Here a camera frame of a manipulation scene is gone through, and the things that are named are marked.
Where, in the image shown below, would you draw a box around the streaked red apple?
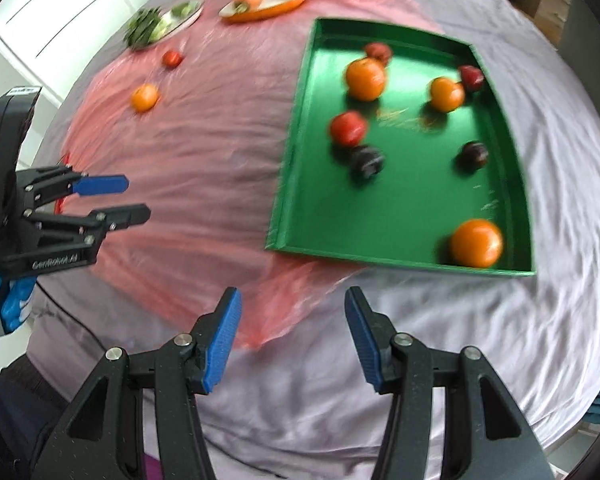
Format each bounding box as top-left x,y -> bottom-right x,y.
364,42 -> 393,66

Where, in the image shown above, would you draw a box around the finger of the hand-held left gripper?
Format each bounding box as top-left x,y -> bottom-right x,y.
16,165 -> 130,206
22,203 -> 152,242

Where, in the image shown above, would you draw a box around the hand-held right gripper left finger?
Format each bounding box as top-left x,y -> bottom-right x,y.
32,286 -> 243,480

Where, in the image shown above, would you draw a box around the small bright red apple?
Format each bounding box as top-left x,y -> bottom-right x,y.
329,111 -> 369,146

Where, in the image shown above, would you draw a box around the person's dark trousers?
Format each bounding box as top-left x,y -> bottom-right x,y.
0,355 -> 81,480

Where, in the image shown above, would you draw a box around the dark red apple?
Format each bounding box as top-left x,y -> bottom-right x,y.
458,65 -> 485,93

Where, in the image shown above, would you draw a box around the red plastic sheet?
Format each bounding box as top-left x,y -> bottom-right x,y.
62,0 -> 446,351

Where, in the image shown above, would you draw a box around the white patterned plate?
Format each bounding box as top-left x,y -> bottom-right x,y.
127,0 -> 205,51

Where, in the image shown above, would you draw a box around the green metal tray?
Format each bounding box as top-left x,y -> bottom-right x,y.
265,17 -> 537,278

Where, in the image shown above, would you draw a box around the dark leafy greens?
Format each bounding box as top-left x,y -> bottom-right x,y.
125,7 -> 166,51

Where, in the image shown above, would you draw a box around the dark purple plum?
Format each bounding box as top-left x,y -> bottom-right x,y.
349,145 -> 387,179
459,141 -> 491,171

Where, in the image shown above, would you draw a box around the white wardrobe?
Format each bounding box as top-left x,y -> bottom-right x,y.
0,0 -> 181,106

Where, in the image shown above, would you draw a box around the grey bedspread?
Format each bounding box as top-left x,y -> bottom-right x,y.
25,0 -> 600,480

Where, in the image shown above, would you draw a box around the person's left hand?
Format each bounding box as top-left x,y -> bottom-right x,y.
0,267 -> 36,337

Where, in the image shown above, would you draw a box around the large orange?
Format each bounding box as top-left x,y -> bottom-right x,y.
345,57 -> 387,102

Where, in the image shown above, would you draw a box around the small orange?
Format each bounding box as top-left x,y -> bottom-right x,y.
429,76 -> 466,113

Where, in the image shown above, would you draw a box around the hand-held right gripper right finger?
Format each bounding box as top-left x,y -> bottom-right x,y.
344,286 -> 556,480

